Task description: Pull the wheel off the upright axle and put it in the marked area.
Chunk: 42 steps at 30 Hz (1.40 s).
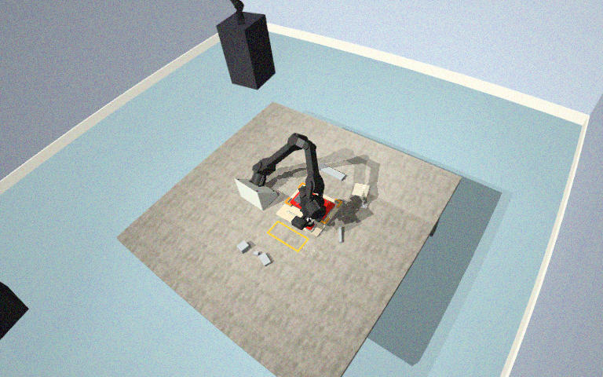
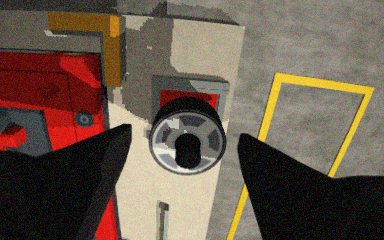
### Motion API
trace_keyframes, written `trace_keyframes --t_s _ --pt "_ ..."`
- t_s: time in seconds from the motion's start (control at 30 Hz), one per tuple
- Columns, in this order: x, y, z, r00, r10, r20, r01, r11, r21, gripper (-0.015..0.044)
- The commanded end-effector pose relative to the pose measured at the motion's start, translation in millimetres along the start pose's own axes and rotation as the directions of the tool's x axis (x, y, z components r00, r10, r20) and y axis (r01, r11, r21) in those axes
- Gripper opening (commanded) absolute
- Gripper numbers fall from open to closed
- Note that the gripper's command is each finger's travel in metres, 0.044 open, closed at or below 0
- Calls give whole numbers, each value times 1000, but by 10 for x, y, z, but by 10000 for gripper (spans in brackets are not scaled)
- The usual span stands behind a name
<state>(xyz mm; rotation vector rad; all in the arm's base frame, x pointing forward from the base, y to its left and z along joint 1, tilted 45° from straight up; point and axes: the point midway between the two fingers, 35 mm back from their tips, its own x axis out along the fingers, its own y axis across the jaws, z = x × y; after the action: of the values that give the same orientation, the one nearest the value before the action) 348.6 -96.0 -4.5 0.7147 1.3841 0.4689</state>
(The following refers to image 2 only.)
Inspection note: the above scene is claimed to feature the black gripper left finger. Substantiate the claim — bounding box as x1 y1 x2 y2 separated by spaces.
0 124 132 240

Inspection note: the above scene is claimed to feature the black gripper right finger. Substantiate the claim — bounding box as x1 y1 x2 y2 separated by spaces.
238 133 384 240

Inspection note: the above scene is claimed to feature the black tyre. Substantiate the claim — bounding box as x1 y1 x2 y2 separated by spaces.
148 97 227 175

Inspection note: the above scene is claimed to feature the yellow rectangular outline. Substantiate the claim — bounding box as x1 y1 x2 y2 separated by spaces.
226 72 375 240

